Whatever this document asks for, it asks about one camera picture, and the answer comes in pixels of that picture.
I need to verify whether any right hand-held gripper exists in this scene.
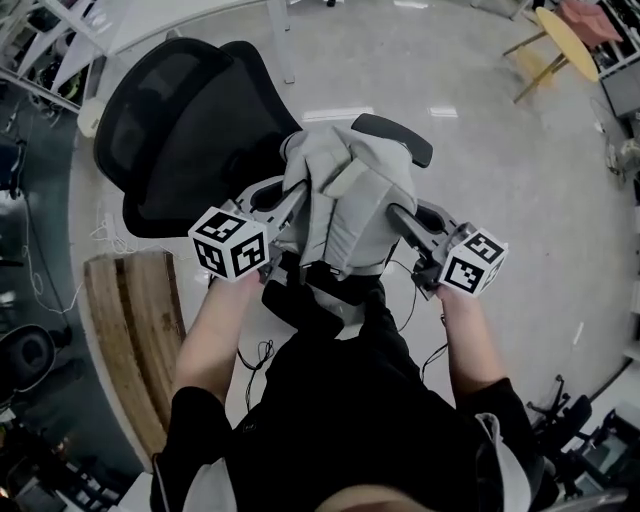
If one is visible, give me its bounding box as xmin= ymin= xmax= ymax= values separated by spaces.
xmin=389 ymin=198 xmax=510 ymax=301

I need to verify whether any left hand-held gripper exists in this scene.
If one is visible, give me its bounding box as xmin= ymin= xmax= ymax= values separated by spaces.
xmin=187 ymin=173 xmax=310 ymax=287

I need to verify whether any light grey backpack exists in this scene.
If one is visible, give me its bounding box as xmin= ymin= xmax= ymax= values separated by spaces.
xmin=272 ymin=124 xmax=420 ymax=281

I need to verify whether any black mesh office chair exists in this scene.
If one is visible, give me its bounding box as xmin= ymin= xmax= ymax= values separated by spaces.
xmin=92 ymin=37 xmax=435 ymax=344

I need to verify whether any person's left forearm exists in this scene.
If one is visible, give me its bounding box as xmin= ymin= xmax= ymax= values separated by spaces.
xmin=173 ymin=272 xmax=265 ymax=404

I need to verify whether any person's right forearm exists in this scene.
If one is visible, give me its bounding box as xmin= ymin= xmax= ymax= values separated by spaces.
xmin=436 ymin=285 xmax=507 ymax=409

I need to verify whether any white desk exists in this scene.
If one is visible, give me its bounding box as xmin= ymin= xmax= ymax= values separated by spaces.
xmin=107 ymin=0 xmax=297 ymax=85

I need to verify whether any wooden board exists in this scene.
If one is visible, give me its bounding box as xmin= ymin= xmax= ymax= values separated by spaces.
xmin=82 ymin=249 xmax=190 ymax=474

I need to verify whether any person's black shirt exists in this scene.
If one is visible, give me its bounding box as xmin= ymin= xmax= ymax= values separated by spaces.
xmin=149 ymin=284 xmax=560 ymax=512

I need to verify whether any cream plastic bin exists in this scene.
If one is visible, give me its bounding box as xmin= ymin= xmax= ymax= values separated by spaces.
xmin=76 ymin=96 xmax=107 ymax=140

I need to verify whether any round yellow table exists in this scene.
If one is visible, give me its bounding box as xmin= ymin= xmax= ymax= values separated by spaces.
xmin=502 ymin=5 xmax=601 ymax=105

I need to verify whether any grey cabinet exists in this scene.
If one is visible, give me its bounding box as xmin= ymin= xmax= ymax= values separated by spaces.
xmin=598 ymin=63 xmax=640 ymax=120

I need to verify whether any white shelving rack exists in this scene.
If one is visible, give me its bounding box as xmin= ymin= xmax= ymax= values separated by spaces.
xmin=0 ymin=0 xmax=110 ymax=110

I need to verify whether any person's head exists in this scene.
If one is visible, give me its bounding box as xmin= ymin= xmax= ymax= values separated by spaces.
xmin=312 ymin=482 xmax=434 ymax=512

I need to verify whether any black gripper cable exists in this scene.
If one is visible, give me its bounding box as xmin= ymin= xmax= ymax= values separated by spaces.
xmin=387 ymin=257 xmax=454 ymax=384
xmin=234 ymin=339 xmax=277 ymax=416

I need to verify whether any white floor cable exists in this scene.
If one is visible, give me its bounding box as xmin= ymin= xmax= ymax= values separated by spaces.
xmin=19 ymin=219 xmax=141 ymax=316

